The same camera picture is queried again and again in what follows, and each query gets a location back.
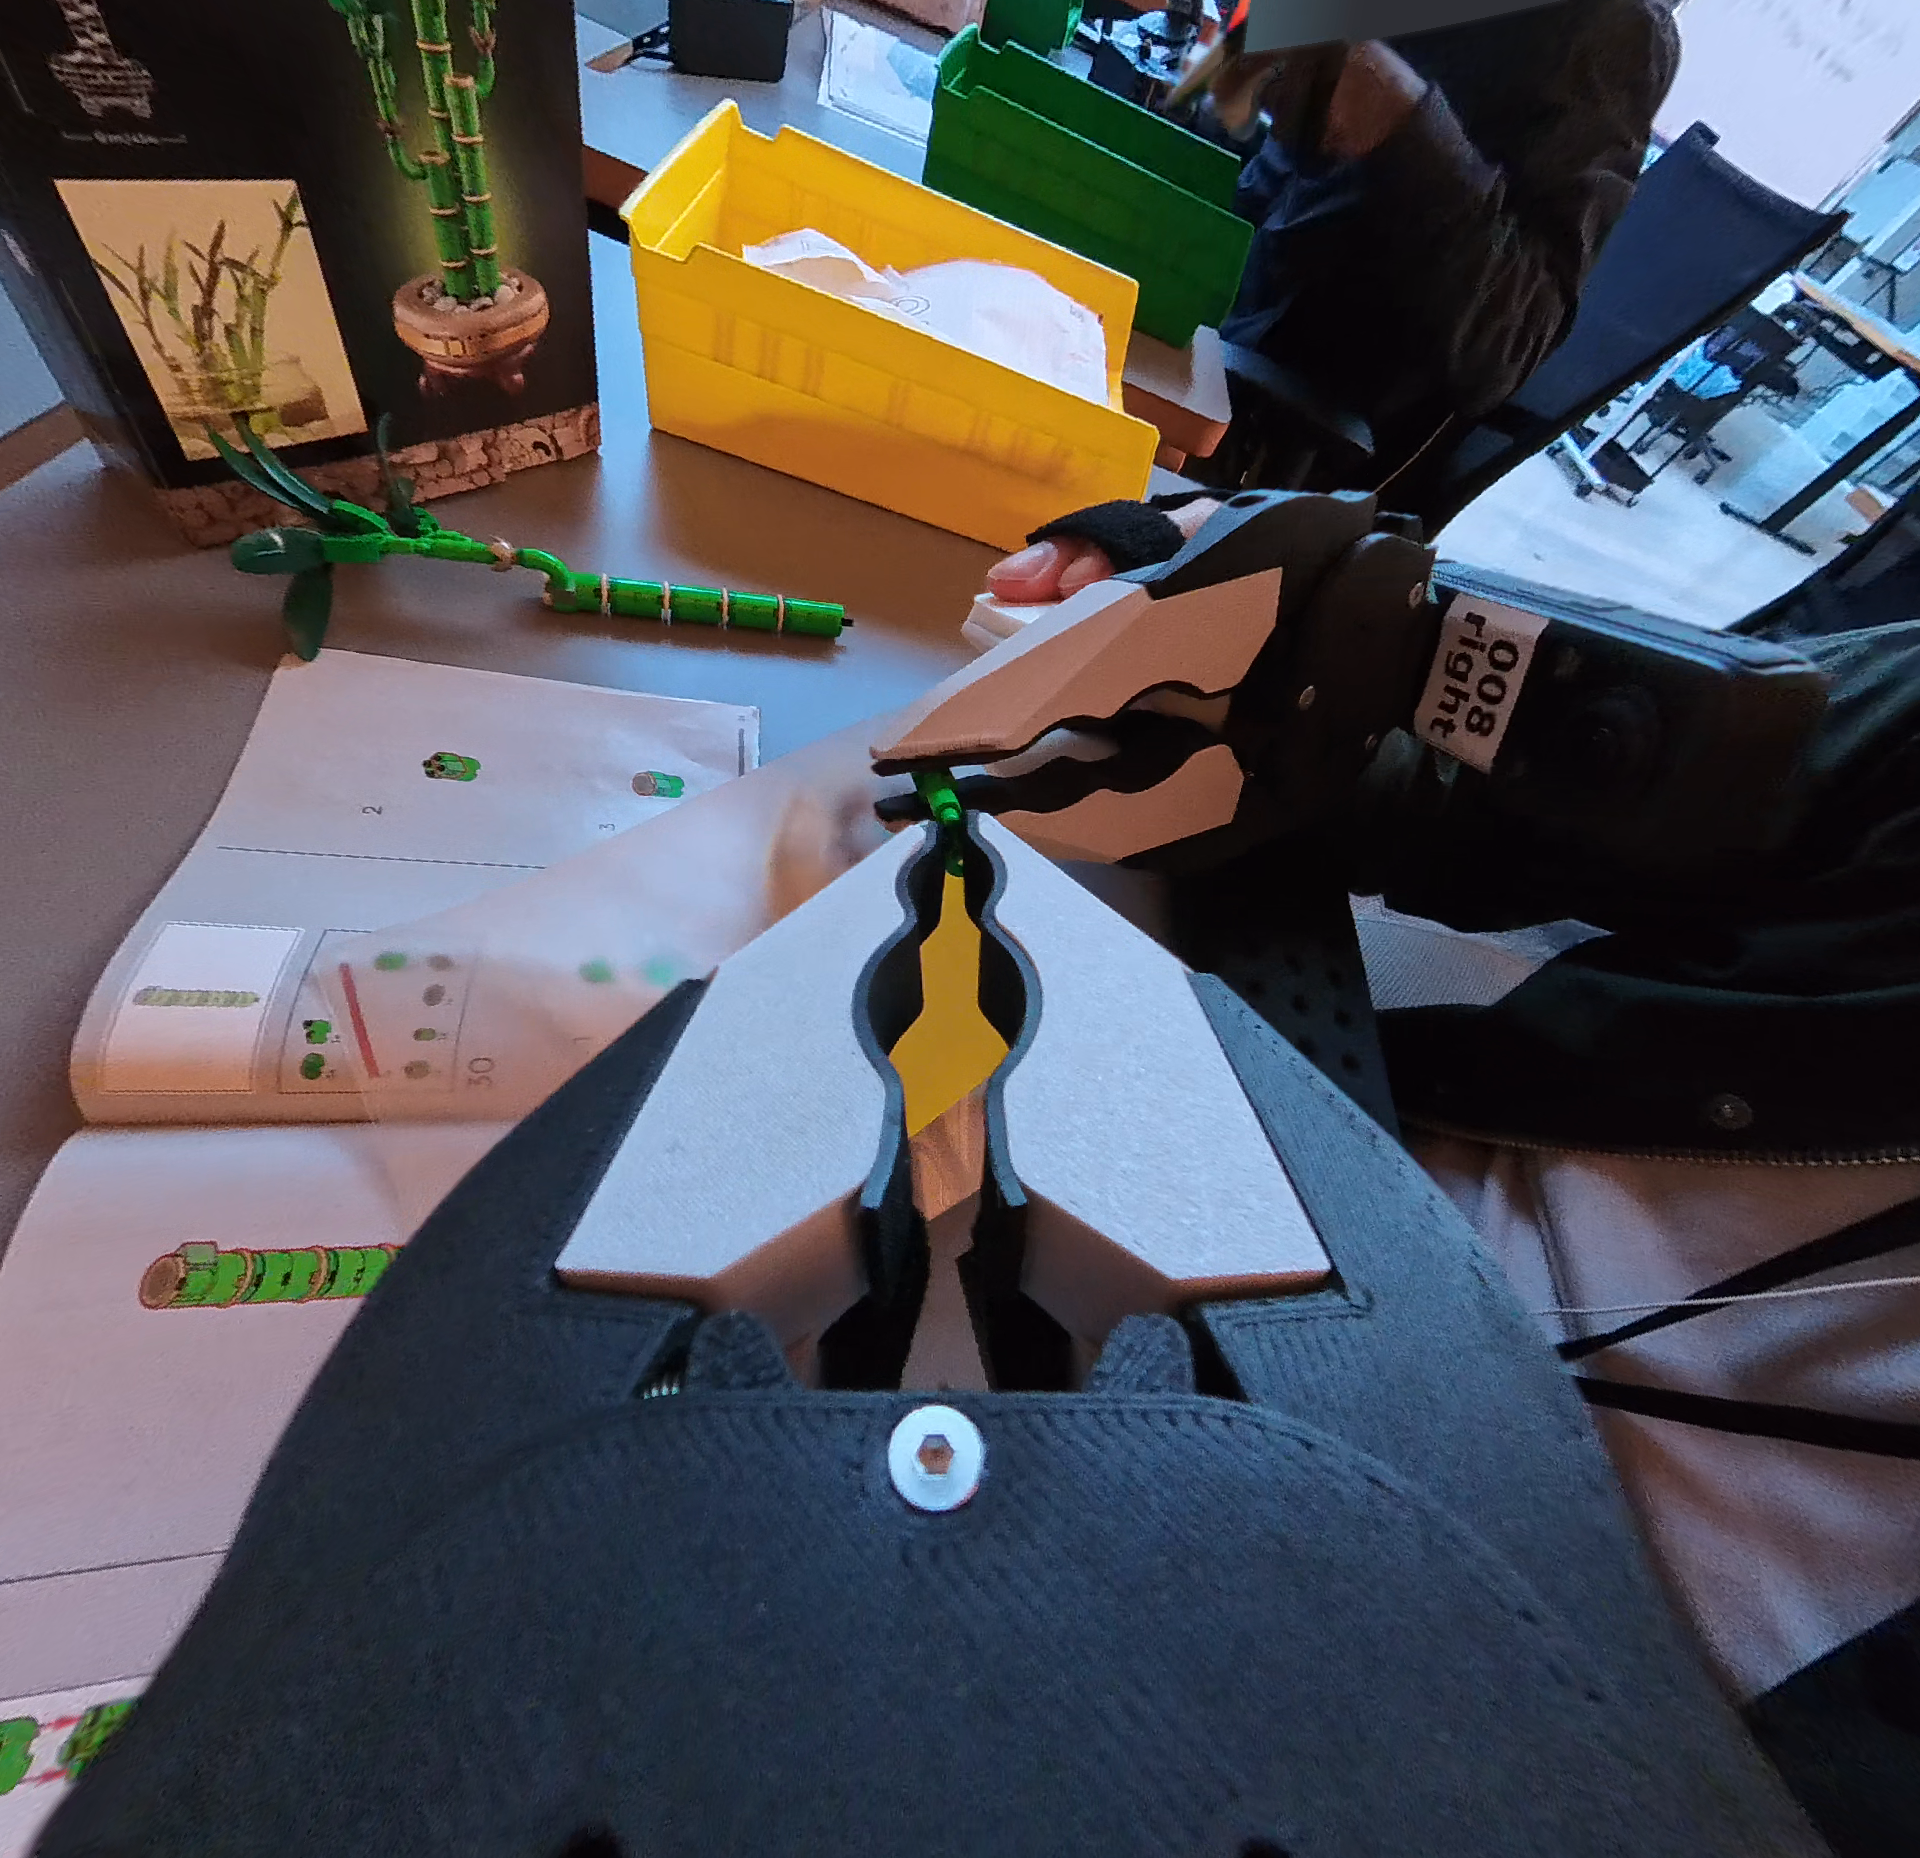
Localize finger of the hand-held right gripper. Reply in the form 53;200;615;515
874;714;1247;865
869;564;1289;776

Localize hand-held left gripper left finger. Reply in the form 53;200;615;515
556;823;940;1392

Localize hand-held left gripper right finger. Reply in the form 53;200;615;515
970;815;1337;1392

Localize person's right hand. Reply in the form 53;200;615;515
984;491;1230;605

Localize black perforated chair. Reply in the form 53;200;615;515
1162;854;1421;1139

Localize yellow paper sheet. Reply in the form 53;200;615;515
884;865;1011;1139

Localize white crumpled paper bags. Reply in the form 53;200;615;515
740;228;1125;406

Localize yellow plastic bin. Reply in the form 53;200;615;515
619;99;1160;553

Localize long leafy brick bamboo stalk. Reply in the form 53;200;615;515
229;417;849;665

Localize person's dark jacket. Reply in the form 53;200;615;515
1371;898;1920;1159

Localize open instruction booklet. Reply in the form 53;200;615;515
0;647;761;1802

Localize person's beige pants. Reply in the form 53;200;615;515
1408;1125;1920;1710

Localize black fabric chair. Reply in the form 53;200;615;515
1439;127;1849;540

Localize black power adapter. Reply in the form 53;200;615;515
667;0;796;84

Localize black bamboo toy set box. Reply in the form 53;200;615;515
0;0;601;546

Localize black strap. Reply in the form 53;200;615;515
1573;1370;1920;1459
1557;1237;1920;1364

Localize white cord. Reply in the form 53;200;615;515
1545;1277;1920;1324

